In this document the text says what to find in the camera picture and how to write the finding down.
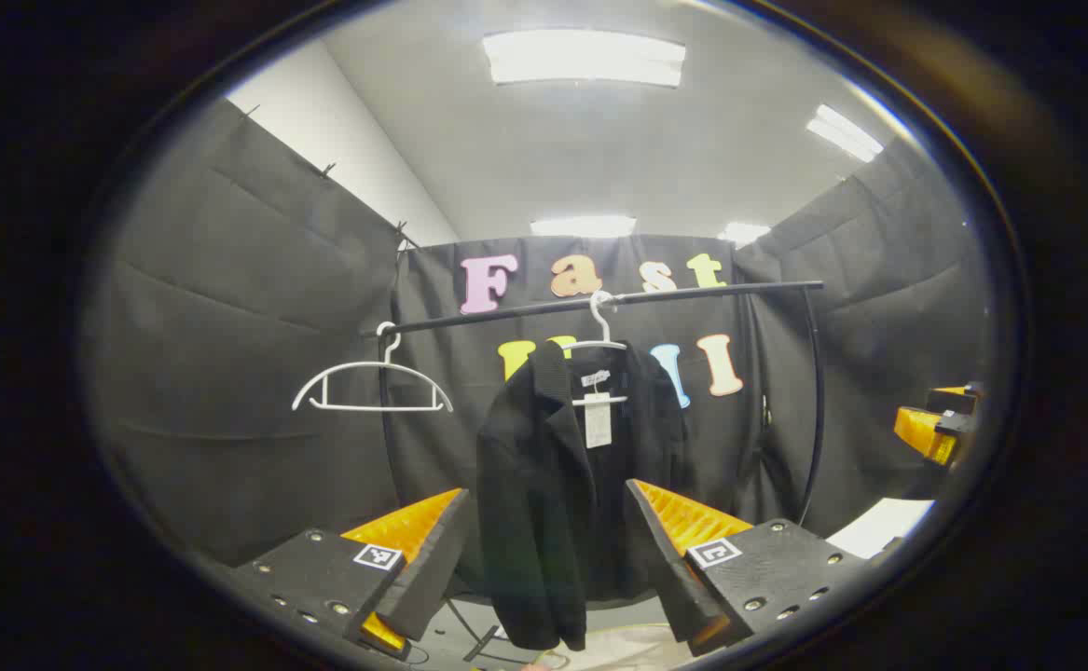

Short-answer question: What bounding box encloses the white clothes hanger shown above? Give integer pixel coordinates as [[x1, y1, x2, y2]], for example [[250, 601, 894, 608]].
[[291, 322, 455, 414], [560, 290, 630, 407]]

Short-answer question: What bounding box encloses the black jacket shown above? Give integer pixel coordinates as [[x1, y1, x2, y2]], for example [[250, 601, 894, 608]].
[[475, 339, 694, 651]]

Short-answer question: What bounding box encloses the large ceiling light panel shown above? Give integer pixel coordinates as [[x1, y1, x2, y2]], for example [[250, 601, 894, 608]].
[[482, 29, 687, 89]]

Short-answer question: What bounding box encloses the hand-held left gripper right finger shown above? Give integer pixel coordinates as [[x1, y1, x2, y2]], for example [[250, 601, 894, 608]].
[[624, 479, 871, 659]]

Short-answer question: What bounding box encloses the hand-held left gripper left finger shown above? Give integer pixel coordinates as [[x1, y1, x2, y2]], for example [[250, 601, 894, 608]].
[[227, 487, 472, 663]]

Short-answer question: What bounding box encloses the black floor cable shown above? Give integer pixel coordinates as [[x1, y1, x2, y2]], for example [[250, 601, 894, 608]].
[[445, 599, 487, 646]]

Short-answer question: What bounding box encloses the black backdrop cloth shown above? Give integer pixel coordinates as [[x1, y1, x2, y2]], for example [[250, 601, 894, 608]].
[[87, 98, 992, 597]]

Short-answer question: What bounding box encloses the black metal clothes rack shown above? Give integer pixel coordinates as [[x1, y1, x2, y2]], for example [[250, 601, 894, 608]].
[[360, 280, 827, 664]]

